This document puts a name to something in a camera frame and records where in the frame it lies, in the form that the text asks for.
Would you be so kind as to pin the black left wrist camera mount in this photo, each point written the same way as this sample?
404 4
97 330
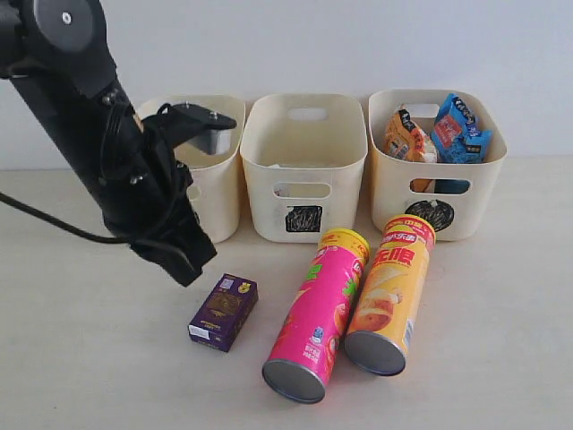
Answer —
206 130

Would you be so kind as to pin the cream bin circle mark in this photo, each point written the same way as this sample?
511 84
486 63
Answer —
453 197

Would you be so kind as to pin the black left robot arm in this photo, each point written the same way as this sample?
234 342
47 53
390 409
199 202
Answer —
55 54

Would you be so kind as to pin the blue black snack bag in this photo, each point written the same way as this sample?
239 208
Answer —
457 135

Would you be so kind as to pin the yellow chips can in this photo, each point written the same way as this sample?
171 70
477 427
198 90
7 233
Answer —
379 336

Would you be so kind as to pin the white blue milk carton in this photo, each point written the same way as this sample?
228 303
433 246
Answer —
282 175

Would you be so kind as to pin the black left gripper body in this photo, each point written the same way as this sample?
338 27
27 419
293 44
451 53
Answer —
144 189

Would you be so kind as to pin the purple small carton box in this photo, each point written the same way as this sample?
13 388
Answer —
224 312

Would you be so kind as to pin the orange noodle snack bag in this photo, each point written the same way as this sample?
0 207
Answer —
405 140

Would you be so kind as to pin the cream bin triangle mark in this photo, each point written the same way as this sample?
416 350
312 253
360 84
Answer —
218 185

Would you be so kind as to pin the pink chips can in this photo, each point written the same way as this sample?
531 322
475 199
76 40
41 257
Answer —
304 353

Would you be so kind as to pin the cream bin square mark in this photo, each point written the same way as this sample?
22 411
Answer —
322 136

